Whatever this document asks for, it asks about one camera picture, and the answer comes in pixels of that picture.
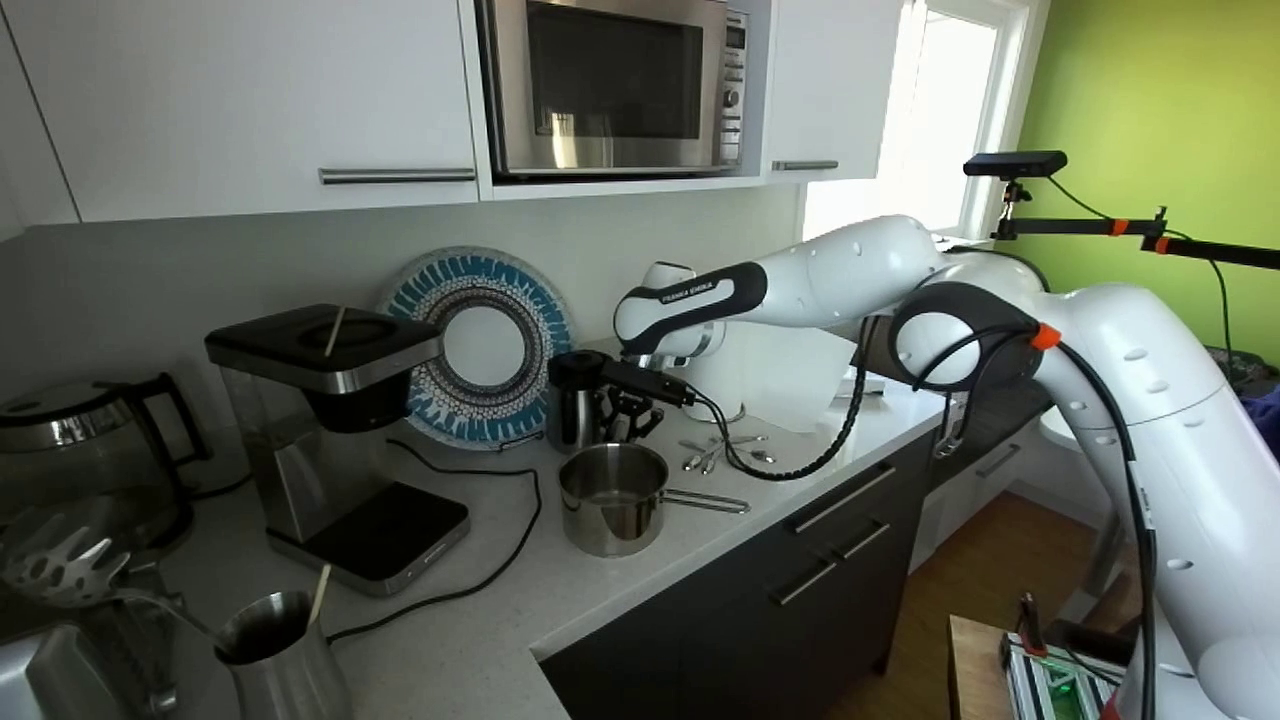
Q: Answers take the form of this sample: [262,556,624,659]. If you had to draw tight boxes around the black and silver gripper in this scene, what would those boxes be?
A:
[600,361,695,444]

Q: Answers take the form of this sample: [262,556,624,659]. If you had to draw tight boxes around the small silver cup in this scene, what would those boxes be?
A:
[549,349,610,454]

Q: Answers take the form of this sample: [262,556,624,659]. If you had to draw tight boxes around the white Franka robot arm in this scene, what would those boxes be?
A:
[611,217,1280,720]

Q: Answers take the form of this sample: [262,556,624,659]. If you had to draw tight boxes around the black silver coffee maker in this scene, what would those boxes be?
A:
[204,305,468,597]

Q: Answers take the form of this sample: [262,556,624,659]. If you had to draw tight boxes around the pile of silver cutlery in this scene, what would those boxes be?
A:
[681,433,772,476]

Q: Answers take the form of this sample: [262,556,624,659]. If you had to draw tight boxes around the stainless steel saucepan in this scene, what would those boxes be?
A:
[562,444,746,556]

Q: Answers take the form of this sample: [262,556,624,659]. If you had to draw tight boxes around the blue white decorative plate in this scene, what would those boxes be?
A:
[386,250,577,454]

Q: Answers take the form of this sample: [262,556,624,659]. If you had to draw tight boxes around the dark lower cabinet drawers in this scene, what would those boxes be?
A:
[544,439,931,720]

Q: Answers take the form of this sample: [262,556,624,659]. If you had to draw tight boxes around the stainless steel microwave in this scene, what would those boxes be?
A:
[477,0,748,181]

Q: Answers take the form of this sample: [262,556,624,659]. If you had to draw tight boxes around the white narrow cabinet door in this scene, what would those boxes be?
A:
[763,0,903,181]

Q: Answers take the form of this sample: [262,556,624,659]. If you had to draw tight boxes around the silver metal jug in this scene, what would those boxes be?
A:
[218,594,358,720]

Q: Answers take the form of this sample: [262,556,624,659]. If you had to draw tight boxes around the black glass kettle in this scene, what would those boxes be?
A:
[0,372,208,548]

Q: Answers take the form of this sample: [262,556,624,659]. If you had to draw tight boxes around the white upper cabinet door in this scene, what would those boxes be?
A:
[6,0,477,225]

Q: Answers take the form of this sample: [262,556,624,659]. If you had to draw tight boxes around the black power cable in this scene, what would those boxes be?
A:
[319,438,549,647]

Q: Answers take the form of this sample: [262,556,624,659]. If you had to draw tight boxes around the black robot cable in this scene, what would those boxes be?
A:
[691,283,1166,720]

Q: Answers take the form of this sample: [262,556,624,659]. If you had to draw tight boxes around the black camera on stand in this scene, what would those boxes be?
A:
[966,151,1068,181]

